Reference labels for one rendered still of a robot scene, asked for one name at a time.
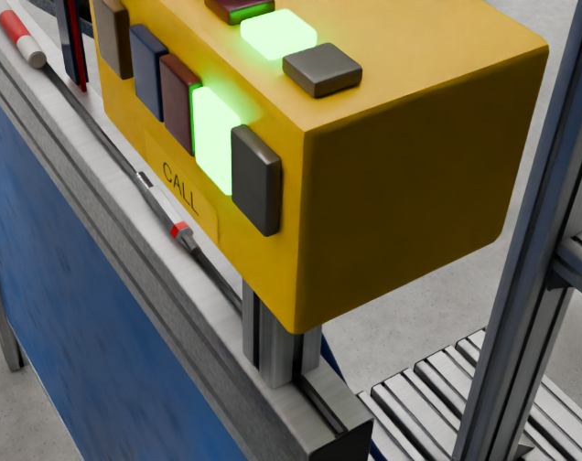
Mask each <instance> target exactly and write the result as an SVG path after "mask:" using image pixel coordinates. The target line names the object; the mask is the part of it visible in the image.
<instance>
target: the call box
mask: <svg viewBox="0 0 582 461"><path fill-rule="evenodd" d="M89 1H90V9H91V15H92V28H93V35H94V42H95V48H96V55H97V62H98V69H99V75H100V83H101V89H102V102H103V109H104V112H105V114H106V115H107V117H108V118H109V119H110V120H111V122H112V123H113V124H114V125H115V127H116V128H117V129H118V130H119V131H120V132H121V134H122V135H123V136H124V137H125V139H126V140H127V141H128V142H129V143H130V145H131V146H132V147H133V148H134V149H135V151H136V152H137V153H138V154H139V155H140V156H141V157H142V158H143V159H144V160H145V162H146V163H147V164H148V165H149V167H150V168H151V169H152V170H153V171H154V173H155V174H156V175H157V176H158V177H159V179H160V180H161V181H162V182H163V183H164V185H165V186H166V187H167V188H168V190H169V191H170V192H171V193H172V194H173V195H174V197H175V198H176V199H177V200H178V202H179V203H180V204H181V205H182V206H183V208H184V209H185V210H186V211H187V212H188V214H189V215H190V216H191V217H192V218H193V219H194V220H195V221H196V222H197V223H198V225H199V226H200V227H201V228H202V230H203V231H204V232H205V233H206V234H207V236H208V237H209V238H210V239H211V240H212V242H213V243H214V244H215V245H216V246H217V248H218V249H219V250H220V251H221V253H222V254H223V255H224V256H225V257H226V259H227V260H228V261H229V262H230V263H231V264H232V266H233V267H234V268H235V269H236V271H237V272H238V273H239V274H240V275H241V277H242V278H243V279H244V280H245V282H246V283H247V284H248V285H250V286H251V288H252V289H253V290H254V291H255V293H256V294H257V295H258V296H259V297H260V299H261V300H262V301H263V302H264V304H265V305H266V306H267V307H268V308H269V309H270V311H271V312H272V313H273V314H274V315H275V317H276V318H277V319H278V320H279V322H280V323H281V324H282V325H283V326H284V328H285V329H286V330H287V331H288V332H290V333H292V334H293V335H298V334H303V333H305V332H307V331H309V330H310V329H313V328H315V327H318V326H320V325H322V324H324V323H326V322H328V321H330V320H331V319H334V318H336V317H338V316H341V315H343V314H345V313H347V312H349V311H351V310H353V309H355V308H357V307H359V306H362V305H364V304H366V303H368V302H370V301H371V300H374V299H376V298H378V297H380V296H382V295H385V294H387V293H389V292H391V291H393V290H395V289H397V288H399V287H401V286H403V285H405V284H408V283H410V282H412V281H414V280H416V279H418V278H420V277H422V276H424V275H426V274H428V273H431V272H433V271H435V270H437V269H439V268H441V267H443V266H445V265H447V264H449V263H452V262H454V261H456V260H458V259H460V258H462V257H464V256H466V255H468V254H470V253H472V252H475V251H477V250H479V249H481V248H483V247H485V246H487V245H489V244H491V243H494V242H495V241H496V240H497V239H498V238H499V236H500V235H501V233H502V229H503V226H504V222H505V219H506V215H507V211H508V208H509V205H510V201H511V197H512V192H513V188H514V184H515V180H516V178H517V174H518V170H519V166H520V164H521V160H522V156H523V150H524V147H525V143H526V139H527V135H528V133H529V129H530V125H531V121H532V119H533V115H534V108H535V105H536V102H537V98H538V94H539V91H540V88H541V84H542V80H543V76H544V71H545V67H546V63H547V60H548V57H549V53H550V51H549V44H548V43H547V41H546V40H545V38H543V37H541V36H540V35H538V34H536V33H535V32H533V31H532V30H531V29H529V28H528V27H525V26H524V25H522V24H520V23H519V22H517V21H515V20H514V19H512V18H510V17H509V16H506V15H505V14H503V12H501V11H499V10H498V9H496V8H494V7H493V6H491V5H489V4H487V3H485V2H484V1H482V0H275V12H276V11H279V10H283V9H287V10H289V11H291V12H292V13H293V14H294V15H296V16H297V17H299V18H300V19H301V20H303V21H304V22H305V23H306V24H308V25H309V26H310V27H312V28H313V29H315V31H316V33H317V42H316V45H320V44H323V43H326V42H329V43H332V44H333V45H335V46H336V47H337V48H339V49H340V50H341V51H343V52H344V53H345V54H347V55H348V56H349V57H350V58H352V59H353V60H355V61H356V62H357V63H359V64H360V65H361V67H362V79H361V82H360V83H357V84H355V85H352V86H350V87H347V88H344V89H341V90H338V91H334V92H331V93H328V94H325V95H322V96H319V97H317V98H314V97H311V96H310V95H309V94H308V93H307V92H306V91H304V90H303V89H302V88H301V87H300V86H298V85H297V84H296V83H295V82H294V81H293V80H291V79H290V78H289V77H288V76H287V75H285V74H284V72H283V70H282V58H283V57H281V58H277V59H267V58H266V57H265V56H264V55H263V54H262V53H260V52H259V51H258V50H257V49H256V48H254V47H253V46H252V45H251V44H250V43H249V42H247V41H246V40H245V39H244V38H243V37H242V34H241V24H239V25H235V26H228V25H227V24H226V23H225V22H224V21H223V20H221V19H220V18H219V17H218V16H217V15H215V14H214V13H213V12H212V11H211V10H210V9H208V8H207V7H206V6H205V3H204V0H119V1H120V2H121V3H122V4H123V5H124V6H125V7H126V9H127V11H128V20H129V27H130V26H132V25H136V24H143V25H144V26H145V27H146V28H147V29H149V30H150V31H151V32H152V33H153V34H154V35H155V36H156V37H157V38H158V39H159V40H160V41H161V42H162V43H163V44H164V45H165V46H166V47H167V49H168V52H169V54H174V55H175V56H176V57H177V58H178V59H179V60H180V61H181V62H182V63H184V64H185V65H186V66H187V67H188V68H189V69H190V70H191V71H192V72H193V73H194V74H195V75H196V76H197V77H198V78H199V79H200V80H201V82H202V87H208V88H209V89H210V90H211V91H212V92H213V93H214V94H215V95H216V96H217V97H219V98H220V99H221V100H222V101H223V102H224V103H225V104H226V105H227V106H228V107H229V108H230V109H231V110H232V111H233V112H234V113H235V114H236V115H237V116H238V117H239V119H240V124H246V125H247V126H248V127H249V128H250V129H251V130H252V131H253V132H255V133H256V134H257V135H258V136H259V137H260V138H261V139H262V140H263V141H264V142H265V143H266V144H267V145H268V146H269V147H270V148H271V149H272V150H273V151H274V152H275V153H276V154H277V155H278V156H279V157H280V159H281V190H280V220H279V232H278V233H277V234H274V235H272V236H269V237H265V236H264V235H263V234H262V233H261V232H260V231H259V230H257V229H256V228H255V227H254V225H253V224H252V223H251V222H250V221H249V220H248V219H247V218H246V217H245V215H244V214H243V213H242V212H241V211H240V210H239V209H238V208H237V207H236V205H235V204H234V203H233V202H232V194H230V195H226V194H225V193H224V192H223V191H222V190H221V189H220V188H219V187H218V185H217V184H216V183H215V182H214V181H213V180H212V179H211V178H210V177H209V175H208V174H207V173H206V172H205V171H204V170H203V169H202V168H201V167H200V166H199V164H198V163H197V159H196V157H192V156H190V154H189V153H188V152H187V151H186V150H185V149H184V148H183V147H182V146H181V144H180V143H179V142H178V141H177V140H176V139H175V138H174V137H173V136H172V134H171V133H170V132H169V131H168V130H167V129H166V127H165V123H161V122H159V121H158V119H157V118H156V117H155V116H154V115H153V114H152V113H151V112H150V111H149V110H148V109H147V108H146V106H145V105H144V104H143V103H142V102H141V101H140V100H139V99H138V98H137V96H136V95H135V79H134V77H133V78H131V79H128V80H121V79H120V78H119V77H118V75H117V74H116V73H115V72H114V71H113V70H112V69H111V68H110V67H109V65H108V64H107V63H106V62H105V61H104V60H103V59H102V58H101V56H100V51H99V45H98V38H97V31H96V24H95V17H94V10H93V3H92V0H89ZM316 45H315V46H316Z"/></svg>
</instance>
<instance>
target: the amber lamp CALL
mask: <svg viewBox="0 0 582 461"><path fill-rule="evenodd" d="M92 3H93V10H94V17H95V24H96V31H97V38H98V45H99V51H100V56H101V58H102V59H103V60H104V61H105V62H106V63H107V64H108V65H109V67H110V68H111V69H112V70H113V71H114V72H115V73H116V74H117V75H118V77H119V78H120V79H121V80H128V79H131V78H133V77H134V71H133V62H132V53H131V44H130V36H129V20H128V11H127V9H126V7H125V6H124V5H123V4H122V3H121V2H120V1H119V0H92Z"/></svg>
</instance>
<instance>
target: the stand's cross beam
mask: <svg viewBox="0 0 582 461"><path fill-rule="evenodd" d="M551 268H552V269H553V270H554V271H556V272H557V273H558V274H559V275H561V276H562V277H563V278H564V279H565V280H567V281H568V282H569V283H570V284H572V285H573V286H574V287H575V288H576V289H577V290H578V291H579V292H580V293H582V231H581V232H580V233H578V234H576V235H575V236H573V237H571V238H568V239H566V240H564V241H561V242H559V244H558V247H557V250H556V253H555V258H554V260H553V263H552V267H551Z"/></svg>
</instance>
